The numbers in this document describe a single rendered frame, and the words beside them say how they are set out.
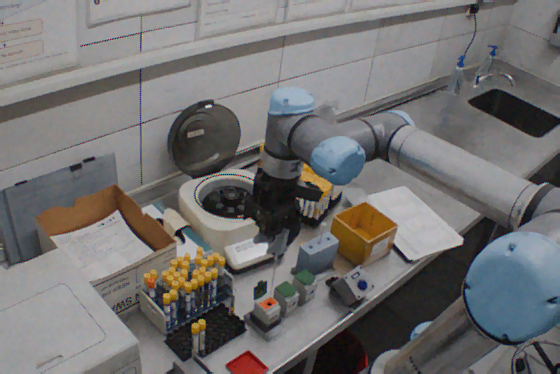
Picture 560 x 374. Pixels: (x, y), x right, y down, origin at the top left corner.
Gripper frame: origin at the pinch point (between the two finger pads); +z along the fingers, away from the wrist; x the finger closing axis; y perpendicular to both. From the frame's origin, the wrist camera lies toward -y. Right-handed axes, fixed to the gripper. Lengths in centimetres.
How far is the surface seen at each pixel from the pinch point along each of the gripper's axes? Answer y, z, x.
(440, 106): -149, 24, -43
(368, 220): -47, 19, -7
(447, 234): -66, 23, 10
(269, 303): -0.6, 17.1, -0.3
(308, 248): -19.1, 14.5, -6.2
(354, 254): -33.7, 21.0, -1.5
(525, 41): -241, 4, -43
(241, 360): 11.2, 24.3, 4.3
